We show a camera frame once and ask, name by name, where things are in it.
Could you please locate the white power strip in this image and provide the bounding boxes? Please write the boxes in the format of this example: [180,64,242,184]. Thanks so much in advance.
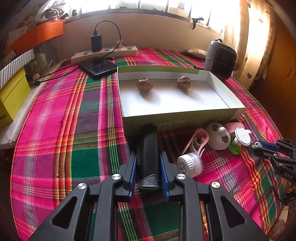
[70,46,138,65]

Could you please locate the black rectangular device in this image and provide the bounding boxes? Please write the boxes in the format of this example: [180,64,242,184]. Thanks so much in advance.
[139,124,161,190]

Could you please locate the small white jar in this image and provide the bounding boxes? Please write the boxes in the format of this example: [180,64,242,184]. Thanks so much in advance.
[177,152,203,179]

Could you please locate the black charger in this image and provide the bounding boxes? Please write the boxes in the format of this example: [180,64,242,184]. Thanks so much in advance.
[91,34,102,52]

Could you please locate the beige tool handle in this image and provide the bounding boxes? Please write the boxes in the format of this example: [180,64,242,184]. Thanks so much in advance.
[183,48,207,58]

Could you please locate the pink rounded gadget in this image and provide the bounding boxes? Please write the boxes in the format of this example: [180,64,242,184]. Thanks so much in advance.
[225,122,245,133]

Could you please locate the grey space heater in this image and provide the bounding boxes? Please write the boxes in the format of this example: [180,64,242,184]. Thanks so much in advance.
[205,39,237,80]

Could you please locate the black hook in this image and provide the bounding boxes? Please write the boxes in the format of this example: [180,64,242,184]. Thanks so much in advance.
[191,17,204,29]

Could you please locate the pale mushroom-shaped ornament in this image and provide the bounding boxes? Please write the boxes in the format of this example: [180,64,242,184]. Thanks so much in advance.
[205,122,231,151]

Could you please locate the black phone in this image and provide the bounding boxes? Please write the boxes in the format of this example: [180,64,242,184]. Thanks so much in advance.
[79,58,118,78]

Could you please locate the yellow box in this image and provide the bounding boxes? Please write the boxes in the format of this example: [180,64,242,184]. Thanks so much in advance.
[0,68,30,127]

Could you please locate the black charger cable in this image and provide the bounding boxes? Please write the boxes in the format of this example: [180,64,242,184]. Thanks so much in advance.
[93,21,122,58]

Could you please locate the patterned curtain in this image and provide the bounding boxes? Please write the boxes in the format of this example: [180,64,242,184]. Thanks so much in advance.
[240,0,285,91]

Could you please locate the striped white box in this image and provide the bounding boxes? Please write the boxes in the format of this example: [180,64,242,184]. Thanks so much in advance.
[0,50,35,90]

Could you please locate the pink clip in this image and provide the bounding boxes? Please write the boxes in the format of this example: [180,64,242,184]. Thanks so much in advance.
[181,128,210,160]

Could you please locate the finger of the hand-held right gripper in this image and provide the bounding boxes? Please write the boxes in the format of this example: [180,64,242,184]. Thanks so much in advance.
[253,148,296,164]
[255,138,296,152]

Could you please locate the green and white gadget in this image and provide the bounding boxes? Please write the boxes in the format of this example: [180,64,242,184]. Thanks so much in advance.
[228,127,252,155]

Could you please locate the plaid cloth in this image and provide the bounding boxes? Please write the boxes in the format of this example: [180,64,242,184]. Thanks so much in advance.
[10,47,292,241]

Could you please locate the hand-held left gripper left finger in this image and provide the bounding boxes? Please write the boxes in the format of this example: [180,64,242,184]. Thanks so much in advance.
[28,152,138,241]

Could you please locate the thin black cable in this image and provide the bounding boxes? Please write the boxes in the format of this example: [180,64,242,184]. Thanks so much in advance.
[31,62,80,86]

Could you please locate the white shallow cardboard box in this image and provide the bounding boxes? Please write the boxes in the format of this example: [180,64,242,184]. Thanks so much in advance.
[117,65,246,136]

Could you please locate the brown walnut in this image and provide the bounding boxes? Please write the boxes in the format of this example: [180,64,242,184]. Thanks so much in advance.
[136,77,153,91]
[177,75,191,89]

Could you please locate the orange tank lid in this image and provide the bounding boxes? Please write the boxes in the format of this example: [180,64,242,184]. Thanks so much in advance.
[6,20,64,55]

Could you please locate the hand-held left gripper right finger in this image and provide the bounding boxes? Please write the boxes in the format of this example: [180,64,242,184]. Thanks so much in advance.
[159,151,270,241]

